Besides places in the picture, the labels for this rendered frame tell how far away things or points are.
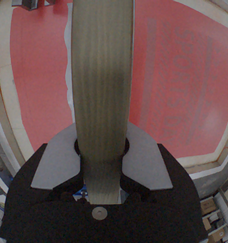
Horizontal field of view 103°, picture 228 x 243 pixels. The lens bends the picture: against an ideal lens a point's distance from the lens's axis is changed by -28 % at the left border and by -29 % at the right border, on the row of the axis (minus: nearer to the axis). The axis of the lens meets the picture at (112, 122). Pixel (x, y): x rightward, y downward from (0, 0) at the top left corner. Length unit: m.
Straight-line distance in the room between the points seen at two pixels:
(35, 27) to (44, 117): 0.20
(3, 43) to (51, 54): 0.14
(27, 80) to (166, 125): 0.33
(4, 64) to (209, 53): 0.47
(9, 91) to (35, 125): 0.11
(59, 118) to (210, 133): 0.43
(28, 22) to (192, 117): 0.44
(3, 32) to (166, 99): 0.41
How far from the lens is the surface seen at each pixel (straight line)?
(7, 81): 0.34
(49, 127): 0.31
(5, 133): 0.37
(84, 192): 0.38
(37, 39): 0.29
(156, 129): 0.31
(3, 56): 0.34
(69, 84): 0.26
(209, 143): 0.47
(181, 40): 0.29
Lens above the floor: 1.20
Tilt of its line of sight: 62 degrees down
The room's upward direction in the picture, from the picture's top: 175 degrees clockwise
